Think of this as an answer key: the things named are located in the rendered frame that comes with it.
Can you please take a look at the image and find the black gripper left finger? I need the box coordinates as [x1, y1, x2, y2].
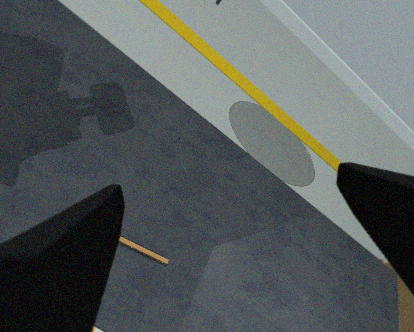
[0, 184, 125, 332]

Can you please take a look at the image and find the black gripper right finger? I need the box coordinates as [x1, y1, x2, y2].
[337, 162, 414, 295]

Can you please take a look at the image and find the brown thin rod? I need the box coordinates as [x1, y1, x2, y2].
[119, 236, 169, 264]

